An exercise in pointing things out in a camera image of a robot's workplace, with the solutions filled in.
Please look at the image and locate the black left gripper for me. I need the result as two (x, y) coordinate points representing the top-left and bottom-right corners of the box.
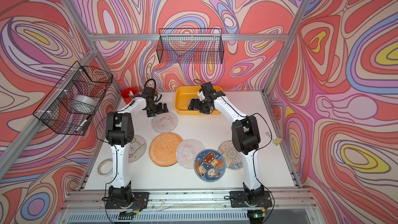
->
(146, 103), (169, 118)

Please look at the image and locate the pink rainbow horse coaster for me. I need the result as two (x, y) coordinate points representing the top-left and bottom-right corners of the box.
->
(151, 113), (178, 133)

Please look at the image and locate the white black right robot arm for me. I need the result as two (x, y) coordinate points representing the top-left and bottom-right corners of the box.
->
(188, 83), (265, 198)

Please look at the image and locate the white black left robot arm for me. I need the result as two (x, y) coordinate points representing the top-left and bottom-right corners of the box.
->
(105, 86), (166, 189)

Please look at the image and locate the yellow plastic storage box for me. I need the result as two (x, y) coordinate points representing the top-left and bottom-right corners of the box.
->
(174, 86), (221, 116)

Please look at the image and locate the red cylindrical cup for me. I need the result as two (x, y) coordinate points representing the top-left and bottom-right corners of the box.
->
(121, 88), (138, 104)

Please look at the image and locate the orange waffle pattern coaster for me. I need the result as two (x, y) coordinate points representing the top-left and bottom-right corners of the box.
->
(149, 132), (183, 167)

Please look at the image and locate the beige cat coaster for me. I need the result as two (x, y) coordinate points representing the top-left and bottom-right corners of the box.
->
(128, 135), (147, 163)

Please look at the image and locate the pink unicorn coaster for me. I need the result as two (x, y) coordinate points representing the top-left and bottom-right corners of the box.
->
(176, 139), (205, 169)

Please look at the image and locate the blue toast cartoon coaster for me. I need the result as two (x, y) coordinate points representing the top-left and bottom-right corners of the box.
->
(194, 149), (227, 183)

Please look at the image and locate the beige wave pattern coaster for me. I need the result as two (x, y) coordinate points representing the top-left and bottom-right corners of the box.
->
(218, 141), (243, 170)

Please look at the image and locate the silver tape roll in basket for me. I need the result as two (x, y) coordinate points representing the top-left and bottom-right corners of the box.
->
(70, 95), (97, 115)

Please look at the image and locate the clear tape roll on table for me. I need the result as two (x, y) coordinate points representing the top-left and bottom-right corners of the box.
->
(97, 158), (113, 176)

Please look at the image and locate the small brass padlock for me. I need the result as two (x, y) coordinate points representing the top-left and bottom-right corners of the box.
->
(266, 132), (283, 146)

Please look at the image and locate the black wire basket on back wall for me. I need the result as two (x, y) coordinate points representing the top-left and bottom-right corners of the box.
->
(156, 28), (224, 65)

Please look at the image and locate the black wire basket on wall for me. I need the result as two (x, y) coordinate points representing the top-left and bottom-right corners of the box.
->
(33, 62), (113, 136)
(156, 28), (224, 65)

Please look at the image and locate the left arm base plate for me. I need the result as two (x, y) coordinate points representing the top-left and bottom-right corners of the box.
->
(105, 192), (149, 211)

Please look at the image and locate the black wire basket on left wall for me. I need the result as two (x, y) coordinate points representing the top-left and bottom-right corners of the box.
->
(33, 62), (113, 136)

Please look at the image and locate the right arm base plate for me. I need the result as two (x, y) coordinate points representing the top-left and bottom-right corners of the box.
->
(227, 191), (273, 209)

